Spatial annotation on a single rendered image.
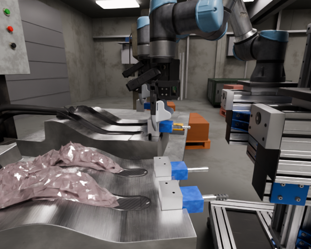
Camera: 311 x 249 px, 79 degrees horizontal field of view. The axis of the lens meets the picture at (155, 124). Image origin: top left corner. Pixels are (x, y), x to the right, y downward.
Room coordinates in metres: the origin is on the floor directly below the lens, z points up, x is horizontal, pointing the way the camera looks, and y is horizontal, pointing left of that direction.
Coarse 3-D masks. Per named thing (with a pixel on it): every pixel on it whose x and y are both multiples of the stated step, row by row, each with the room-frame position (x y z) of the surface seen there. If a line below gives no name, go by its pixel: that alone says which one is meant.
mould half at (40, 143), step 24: (48, 120) 0.60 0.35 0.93; (72, 120) 0.62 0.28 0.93; (96, 120) 0.70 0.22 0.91; (120, 120) 0.79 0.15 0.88; (144, 120) 0.78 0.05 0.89; (168, 120) 0.77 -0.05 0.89; (24, 144) 0.61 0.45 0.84; (48, 144) 0.59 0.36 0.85; (96, 144) 0.56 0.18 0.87; (120, 144) 0.54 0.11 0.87; (144, 144) 0.53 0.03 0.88
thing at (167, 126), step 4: (148, 120) 0.57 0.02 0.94; (148, 124) 0.57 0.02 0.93; (160, 124) 0.56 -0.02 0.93; (164, 124) 0.56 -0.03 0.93; (168, 124) 0.56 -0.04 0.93; (172, 124) 0.57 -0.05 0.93; (148, 128) 0.57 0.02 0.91; (152, 128) 0.57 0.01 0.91; (160, 128) 0.56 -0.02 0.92; (164, 128) 0.56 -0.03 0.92; (168, 128) 0.56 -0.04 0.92; (172, 128) 0.57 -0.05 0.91; (176, 128) 0.57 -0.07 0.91; (180, 128) 0.57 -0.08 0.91; (188, 128) 0.57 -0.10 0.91; (148, 132) 0.57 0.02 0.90; (152, 132) 0.57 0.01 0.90; (156, 132) 0.56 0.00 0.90; (160, 132) 0.59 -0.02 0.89
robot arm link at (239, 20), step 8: (240, 0) 1.01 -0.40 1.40; (240, 8) 1.01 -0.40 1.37; (232, 16) 1.03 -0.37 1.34; (240, 16) 1.01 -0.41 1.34; (248, 16) 1.04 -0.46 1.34; (232, 24) 1.05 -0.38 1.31; (240, 24) 1.02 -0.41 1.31; (248, 24) 1.03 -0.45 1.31; (240, 32) 1.04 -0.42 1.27; (248, 32) 1.03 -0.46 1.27; (256, 32) 1.03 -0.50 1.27; (240, 40) 1.04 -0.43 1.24; (248, 40) 1.02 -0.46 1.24; (240, 48) 1.06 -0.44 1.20; (248, 48) 1.02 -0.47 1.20; (240, 56) 1.08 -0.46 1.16; (248, 56) 1.03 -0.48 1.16
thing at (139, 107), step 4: (136, 100) 0.88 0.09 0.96; (144, 100) 0.89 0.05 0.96; (136, 104) 0.88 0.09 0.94; (140, 104) 0.88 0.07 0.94; (144, 104) 0.88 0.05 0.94; (148, 104) 0.87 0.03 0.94; (136, 108) 0.88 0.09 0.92; (140, 108) 0.88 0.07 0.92; (144, 108) 0.88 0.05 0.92; (148, 108) 0.87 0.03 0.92
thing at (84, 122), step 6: (66, 108) 0.69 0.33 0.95; (72, 108) 0.72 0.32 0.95; (78, 108) 0.73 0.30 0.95; (84, 108) 0.74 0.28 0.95; (90, 108) 0.77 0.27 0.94; (60, 114) 0.63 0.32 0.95; (72, 114) 0.67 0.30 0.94; (96, 114) 0.76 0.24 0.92; (78, 120) 0.66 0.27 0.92; (84, 120) 0.66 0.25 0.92; (108, 120) 0.75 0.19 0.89; (90, 126) 0.64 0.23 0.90; (96, 126) 0.65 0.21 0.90; (102, 132) 0.63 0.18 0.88; (108, 132) 0.63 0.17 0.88; (114, 132) 0.63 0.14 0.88; (120, 132) 0.63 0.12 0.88; (126, 132) 0.62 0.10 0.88; (132, 132) 0.62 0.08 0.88; (138, 132) 0.61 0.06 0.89
